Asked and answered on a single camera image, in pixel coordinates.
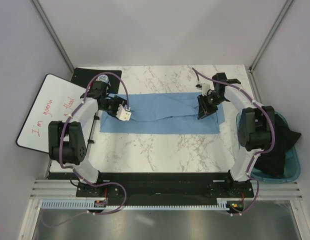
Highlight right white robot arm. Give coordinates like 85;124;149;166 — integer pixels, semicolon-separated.
194;70;276;197

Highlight black clothes in bin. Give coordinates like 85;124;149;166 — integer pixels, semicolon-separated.
254;113;302;179

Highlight blue white round container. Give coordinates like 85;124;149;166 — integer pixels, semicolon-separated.
96;74;110;84

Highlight white slotted cable duct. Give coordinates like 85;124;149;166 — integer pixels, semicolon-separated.
41;199;234;211

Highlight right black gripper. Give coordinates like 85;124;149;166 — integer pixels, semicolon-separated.
197;92;227;120

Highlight teal plastic bin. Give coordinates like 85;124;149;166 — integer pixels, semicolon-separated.
230;106;301;184

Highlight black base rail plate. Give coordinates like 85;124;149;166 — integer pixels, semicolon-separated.
76;172;259;216

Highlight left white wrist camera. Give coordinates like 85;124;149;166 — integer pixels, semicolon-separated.
116;104;132;121

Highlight light blue long sleeve shirt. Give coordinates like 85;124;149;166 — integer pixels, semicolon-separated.
100;92;225;135

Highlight white dry-erase board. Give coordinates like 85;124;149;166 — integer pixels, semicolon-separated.
16;74;86;153

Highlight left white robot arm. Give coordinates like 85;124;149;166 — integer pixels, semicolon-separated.
48;79;131;197

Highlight black mat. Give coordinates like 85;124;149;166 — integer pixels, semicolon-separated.
71;67;123;96

